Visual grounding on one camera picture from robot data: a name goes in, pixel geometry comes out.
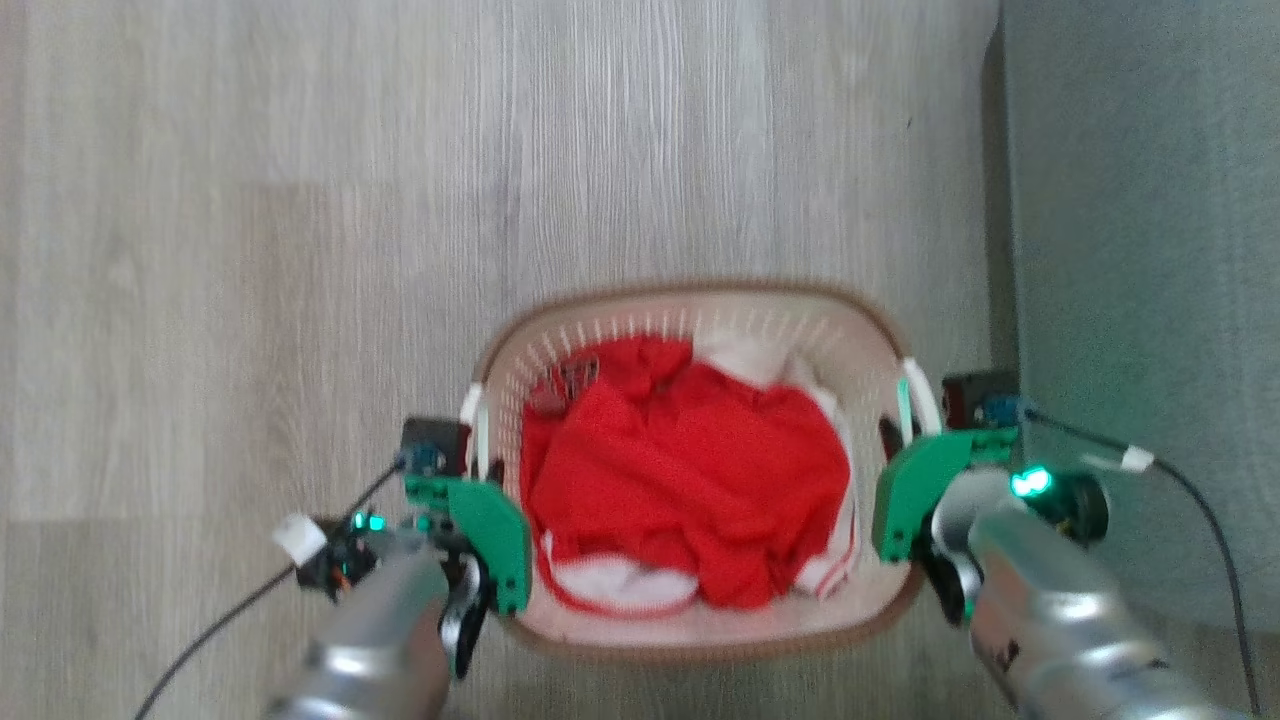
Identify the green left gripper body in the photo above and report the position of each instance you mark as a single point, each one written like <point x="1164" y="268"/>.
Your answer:
<point x="490" y="530"/>

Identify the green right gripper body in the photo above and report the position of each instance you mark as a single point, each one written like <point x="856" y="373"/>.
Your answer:
<point x="915" y="490"/>

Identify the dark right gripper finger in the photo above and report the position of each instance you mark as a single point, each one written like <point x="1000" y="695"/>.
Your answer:
<point x="889" y="440"/>

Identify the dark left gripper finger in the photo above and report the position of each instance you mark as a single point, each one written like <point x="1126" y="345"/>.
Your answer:
<point x="496" y="470"/>

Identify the beige plastic laundry basket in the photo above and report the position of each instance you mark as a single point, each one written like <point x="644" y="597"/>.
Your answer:
<point x="700" y="632"/>

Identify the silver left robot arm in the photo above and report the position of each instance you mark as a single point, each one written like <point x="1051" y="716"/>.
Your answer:
<point x="380" y="640"/>

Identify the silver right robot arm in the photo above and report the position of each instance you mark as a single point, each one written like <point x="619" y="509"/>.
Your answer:
<point x="1060" y="620"/>

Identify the white garment with red trim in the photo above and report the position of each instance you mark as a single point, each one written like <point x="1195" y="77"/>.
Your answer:
<point x="620" y="590"/>

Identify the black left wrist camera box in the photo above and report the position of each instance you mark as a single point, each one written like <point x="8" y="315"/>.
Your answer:
<point x="432" y="447"/>

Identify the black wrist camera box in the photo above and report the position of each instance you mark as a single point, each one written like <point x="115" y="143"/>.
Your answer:
<point x="980" y="400"/>
<point x="432" y="447"/>

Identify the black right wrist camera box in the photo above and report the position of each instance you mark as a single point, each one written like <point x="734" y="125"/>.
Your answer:
<point x="980" y="400"/>

